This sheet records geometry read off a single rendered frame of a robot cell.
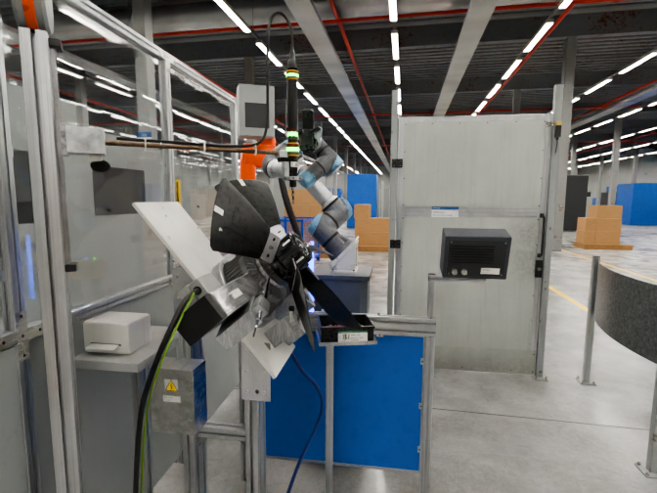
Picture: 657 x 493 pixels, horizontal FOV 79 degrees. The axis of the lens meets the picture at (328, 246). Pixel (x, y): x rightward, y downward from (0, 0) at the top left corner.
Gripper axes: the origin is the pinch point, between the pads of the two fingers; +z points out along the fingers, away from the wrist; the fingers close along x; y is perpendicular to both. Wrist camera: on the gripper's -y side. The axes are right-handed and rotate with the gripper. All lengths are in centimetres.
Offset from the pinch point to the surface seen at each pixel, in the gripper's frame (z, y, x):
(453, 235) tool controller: -14, 42, -60
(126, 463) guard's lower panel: 16, 136, 70
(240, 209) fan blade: 44, 30, 8
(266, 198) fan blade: 13.1, 27.0, 10.3
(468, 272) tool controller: -17, 57, -68
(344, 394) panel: -20, 117, -16
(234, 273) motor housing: 33, 51, 15
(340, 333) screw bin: 4, 79, -16
